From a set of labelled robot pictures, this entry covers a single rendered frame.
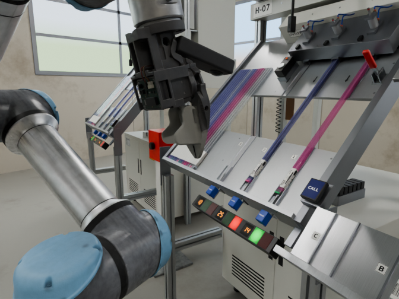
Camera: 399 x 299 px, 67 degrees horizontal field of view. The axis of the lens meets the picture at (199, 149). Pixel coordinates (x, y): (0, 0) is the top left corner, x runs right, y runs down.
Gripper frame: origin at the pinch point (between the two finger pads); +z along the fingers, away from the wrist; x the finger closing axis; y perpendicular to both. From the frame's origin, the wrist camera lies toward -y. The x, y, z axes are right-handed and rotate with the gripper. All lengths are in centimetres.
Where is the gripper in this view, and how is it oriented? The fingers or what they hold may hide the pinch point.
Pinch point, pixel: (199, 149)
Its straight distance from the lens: 50.4
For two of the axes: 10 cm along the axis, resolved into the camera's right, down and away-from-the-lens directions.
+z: 2.1, 9.4, 2.5
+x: 6.2, 0.7, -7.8
